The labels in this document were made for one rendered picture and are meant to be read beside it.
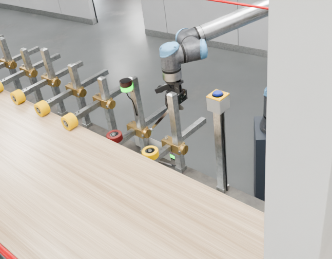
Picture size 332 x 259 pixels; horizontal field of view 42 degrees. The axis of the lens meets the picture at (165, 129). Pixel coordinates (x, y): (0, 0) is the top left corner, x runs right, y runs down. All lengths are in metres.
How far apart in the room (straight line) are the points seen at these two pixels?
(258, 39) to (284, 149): 4.51
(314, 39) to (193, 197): 1.52
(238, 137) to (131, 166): 1.76
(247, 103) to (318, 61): 3.77
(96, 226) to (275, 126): 1.46
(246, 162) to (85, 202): 1.76
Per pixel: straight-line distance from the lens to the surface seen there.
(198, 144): 3.53
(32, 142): 2.31
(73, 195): 1.89
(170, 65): 1.95
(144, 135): 2.23
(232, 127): 3.71
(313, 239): 0.36
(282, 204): 0.35
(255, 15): 2.18
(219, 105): 1.74
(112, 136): 2.16
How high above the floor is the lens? 2.12
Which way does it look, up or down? 34 degrees down
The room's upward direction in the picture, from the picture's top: 8 degrees counter-clockwise
